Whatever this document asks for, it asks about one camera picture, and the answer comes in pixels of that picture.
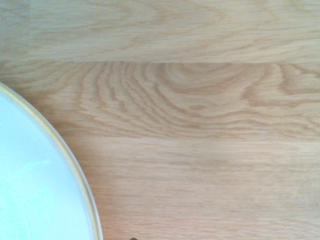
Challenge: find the white plate with gold rim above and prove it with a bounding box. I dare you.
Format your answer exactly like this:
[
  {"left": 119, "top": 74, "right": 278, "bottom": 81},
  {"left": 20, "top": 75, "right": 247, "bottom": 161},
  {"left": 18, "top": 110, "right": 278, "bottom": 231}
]
[{"left": 0, "top": 81, "right": 104, "bottom": 240}]

